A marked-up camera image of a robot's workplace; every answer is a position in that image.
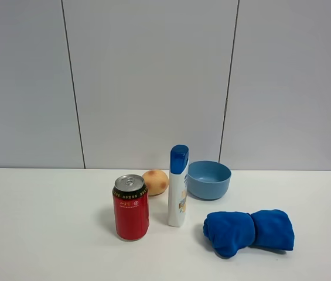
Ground blue plastic bowl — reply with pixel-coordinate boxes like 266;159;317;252
187;160;232;200

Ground red soda can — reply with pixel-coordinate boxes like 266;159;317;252
112;174;149;241

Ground blue folded towel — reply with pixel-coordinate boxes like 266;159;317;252
203;210;295;258

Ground white blue shampoo bottle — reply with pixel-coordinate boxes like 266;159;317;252
168;145;189;227

